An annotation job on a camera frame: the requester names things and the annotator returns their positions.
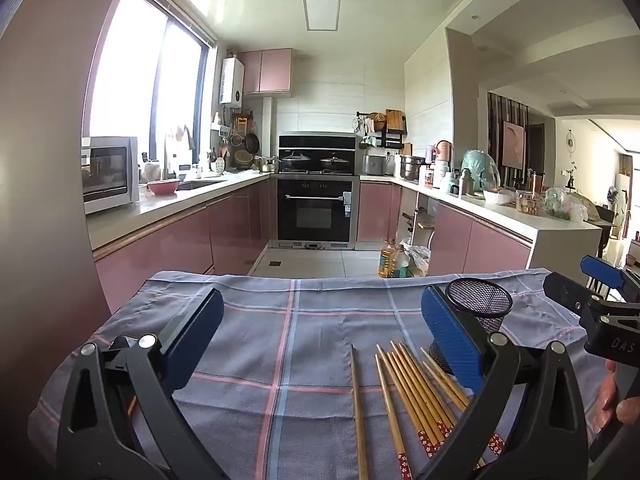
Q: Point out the white bowl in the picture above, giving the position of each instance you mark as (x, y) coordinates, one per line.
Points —
(498, 197)

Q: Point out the black lidded pot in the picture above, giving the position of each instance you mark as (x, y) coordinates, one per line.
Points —
(334, 162)

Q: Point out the black lidded wok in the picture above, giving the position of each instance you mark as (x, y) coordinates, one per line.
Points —
(296, 161)

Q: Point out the silver microwave oven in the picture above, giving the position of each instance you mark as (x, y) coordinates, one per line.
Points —
(107, 175)

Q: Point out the green plastic bag item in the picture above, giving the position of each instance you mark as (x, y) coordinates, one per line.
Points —
(477, 170)

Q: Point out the steel stock pot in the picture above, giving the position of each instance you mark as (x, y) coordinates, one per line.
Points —
(411, 167)

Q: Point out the person's right hand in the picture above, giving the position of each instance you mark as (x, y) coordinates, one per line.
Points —
(607, 405)

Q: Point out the cooking oil bottle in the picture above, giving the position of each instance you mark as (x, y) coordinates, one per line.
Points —
(386, 262)
(401, 262)

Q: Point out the steel kettle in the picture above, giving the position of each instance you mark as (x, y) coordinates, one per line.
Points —
(268, 165)

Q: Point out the kitchen window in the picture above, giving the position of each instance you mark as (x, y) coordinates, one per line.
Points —
(140, 70)

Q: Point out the pink wall cabinet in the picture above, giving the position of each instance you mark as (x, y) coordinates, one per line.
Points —
(267, 71)

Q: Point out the grey checked tablecloth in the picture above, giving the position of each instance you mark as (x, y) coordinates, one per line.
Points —
(310, 360)

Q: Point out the wooden cutting board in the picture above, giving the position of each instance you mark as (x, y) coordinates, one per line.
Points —
(394, 120)

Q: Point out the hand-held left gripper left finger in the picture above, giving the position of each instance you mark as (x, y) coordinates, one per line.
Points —
(197, 330)

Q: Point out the pink bowl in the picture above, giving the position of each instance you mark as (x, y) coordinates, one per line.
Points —
(163, 187)

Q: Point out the black range hood stove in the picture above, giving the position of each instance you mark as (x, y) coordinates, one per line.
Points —
(317, 141)

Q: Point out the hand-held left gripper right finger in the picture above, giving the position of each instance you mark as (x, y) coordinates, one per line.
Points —
(450, 330)

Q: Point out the steel kitchen faucet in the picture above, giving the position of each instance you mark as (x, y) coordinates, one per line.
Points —
(172, 150)

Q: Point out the white water heater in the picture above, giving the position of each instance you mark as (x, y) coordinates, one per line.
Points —
(231, 82)

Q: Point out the pink base cabinets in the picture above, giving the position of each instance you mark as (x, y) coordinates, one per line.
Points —
(455, 240)
(165, 245)

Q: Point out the bunch of wooden chopsticks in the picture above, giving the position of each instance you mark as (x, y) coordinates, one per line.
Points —
(420, 405)

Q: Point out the ceiling light panel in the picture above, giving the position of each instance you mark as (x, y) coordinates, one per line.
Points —
(322, 13)

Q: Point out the pink electric kettle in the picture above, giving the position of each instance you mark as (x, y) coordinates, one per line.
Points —
(444, 151)

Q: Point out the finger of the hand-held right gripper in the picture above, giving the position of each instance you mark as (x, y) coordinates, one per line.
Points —
(570, 294)
(602, 271)

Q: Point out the pink wall picture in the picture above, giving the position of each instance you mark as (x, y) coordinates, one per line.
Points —
(513, 144)

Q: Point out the black built-in oven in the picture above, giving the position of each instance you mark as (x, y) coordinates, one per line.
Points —
(315, 210)

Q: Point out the steel thermos flask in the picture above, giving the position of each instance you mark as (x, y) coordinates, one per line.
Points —
(466, 182)

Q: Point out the black mesh cup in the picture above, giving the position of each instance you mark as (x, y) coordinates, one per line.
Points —
(480, 300)

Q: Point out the black wall rack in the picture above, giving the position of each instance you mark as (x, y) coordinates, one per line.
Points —
(392, 137)

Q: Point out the black frying pan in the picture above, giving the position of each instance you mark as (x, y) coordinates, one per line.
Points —
(252, 144)

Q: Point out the white plastic bag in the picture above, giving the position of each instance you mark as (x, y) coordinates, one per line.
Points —
(419, 260)

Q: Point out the grey refrigerator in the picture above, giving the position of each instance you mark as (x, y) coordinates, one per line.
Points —
(40, 210)

